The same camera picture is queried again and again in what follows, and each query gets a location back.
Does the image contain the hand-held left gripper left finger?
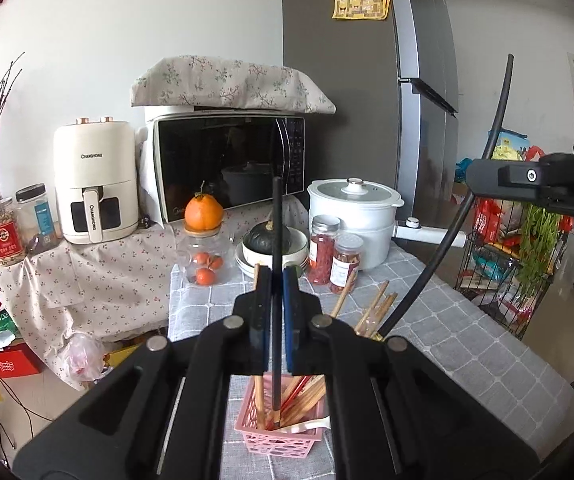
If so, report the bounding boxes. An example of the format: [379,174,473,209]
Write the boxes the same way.
[14,265,273,480]

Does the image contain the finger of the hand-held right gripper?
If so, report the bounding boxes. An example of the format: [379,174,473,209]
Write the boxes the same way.
[465,157,544,202]

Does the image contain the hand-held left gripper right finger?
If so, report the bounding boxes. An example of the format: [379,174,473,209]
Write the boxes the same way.
[282,267,541,480]

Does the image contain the bunch of brown chopsticks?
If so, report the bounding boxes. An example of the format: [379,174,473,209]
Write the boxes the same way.
[279,374,328,429]

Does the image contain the white ceramic spoon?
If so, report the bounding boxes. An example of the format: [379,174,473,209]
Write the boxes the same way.
[279,414,332,434]

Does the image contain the black chopstick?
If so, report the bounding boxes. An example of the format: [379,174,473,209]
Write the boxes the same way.
[271,176,284,429]
[379,53,516,340]

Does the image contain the pink plastic basket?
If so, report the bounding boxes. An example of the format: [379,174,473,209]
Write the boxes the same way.
[233,374,331,460]

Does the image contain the blue printed carton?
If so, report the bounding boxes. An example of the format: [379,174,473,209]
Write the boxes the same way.
[486,129,531,162]

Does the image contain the blue plastic bag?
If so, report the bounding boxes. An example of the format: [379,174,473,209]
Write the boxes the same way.
[455,157,476,184]

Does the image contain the red snack packet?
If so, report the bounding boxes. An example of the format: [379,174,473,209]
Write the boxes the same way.
[472,198,508,244]

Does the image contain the white ceramic plate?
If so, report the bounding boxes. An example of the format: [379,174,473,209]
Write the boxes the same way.
[235,242,311,277]

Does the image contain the green leafy herbs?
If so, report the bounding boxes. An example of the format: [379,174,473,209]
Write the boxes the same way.
[516,204,564,302]

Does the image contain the short white label spice jar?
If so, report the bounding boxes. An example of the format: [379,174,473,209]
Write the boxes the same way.
[327,233,365,295]

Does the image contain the white ceramic bowl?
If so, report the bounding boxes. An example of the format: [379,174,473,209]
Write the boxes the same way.
[241,229,311,267]

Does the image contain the tall dried chili jar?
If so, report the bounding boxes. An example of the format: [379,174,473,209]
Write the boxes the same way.
[308,214,343,286]

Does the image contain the dark green squash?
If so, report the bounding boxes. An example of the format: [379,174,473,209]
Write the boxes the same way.
[242,220,291,255]

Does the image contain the clear glass jar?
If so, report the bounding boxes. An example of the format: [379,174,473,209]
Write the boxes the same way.
[175,227,233,286]

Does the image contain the white electric cooking pot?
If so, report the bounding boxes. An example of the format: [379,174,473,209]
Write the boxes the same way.
[307,177,468,272]

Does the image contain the large orange with stem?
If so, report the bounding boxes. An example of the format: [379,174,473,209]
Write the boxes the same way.
[184,182,225,231]

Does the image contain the yellow cardboard box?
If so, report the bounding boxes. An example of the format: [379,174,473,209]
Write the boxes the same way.
[104,344,141,372]

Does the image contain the grey checked tablecloth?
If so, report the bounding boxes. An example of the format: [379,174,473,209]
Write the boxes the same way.
[167,244,574,480]

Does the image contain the black door microwave oven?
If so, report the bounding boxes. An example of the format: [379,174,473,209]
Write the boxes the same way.
[137,114,307,225]

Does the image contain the floral print tablecloth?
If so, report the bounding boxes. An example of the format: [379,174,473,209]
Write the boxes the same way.
[0,194,311,392]

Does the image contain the grey refrigerator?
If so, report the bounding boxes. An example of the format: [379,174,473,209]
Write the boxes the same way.
[281,0,460,262]

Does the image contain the pink plastic bag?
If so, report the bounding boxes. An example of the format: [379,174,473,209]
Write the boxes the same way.
[62,332,108,391]

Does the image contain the cream air fryer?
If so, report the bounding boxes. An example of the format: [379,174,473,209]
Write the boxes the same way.
[52,116,138,245]

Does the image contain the floral cloth cover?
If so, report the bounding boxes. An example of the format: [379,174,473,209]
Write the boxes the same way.
[130,54,337,116]

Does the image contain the black lid plastic jar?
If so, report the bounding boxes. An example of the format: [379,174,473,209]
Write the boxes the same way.
[15,183,61,252]

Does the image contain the red cardboard box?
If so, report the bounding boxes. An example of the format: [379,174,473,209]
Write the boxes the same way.
[0,344,43,379]

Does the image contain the red label nut jar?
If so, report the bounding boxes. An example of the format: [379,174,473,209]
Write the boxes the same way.
[0,197,27,267]

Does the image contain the black wire rack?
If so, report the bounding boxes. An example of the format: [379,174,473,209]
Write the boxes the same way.
[454,194,568,342]

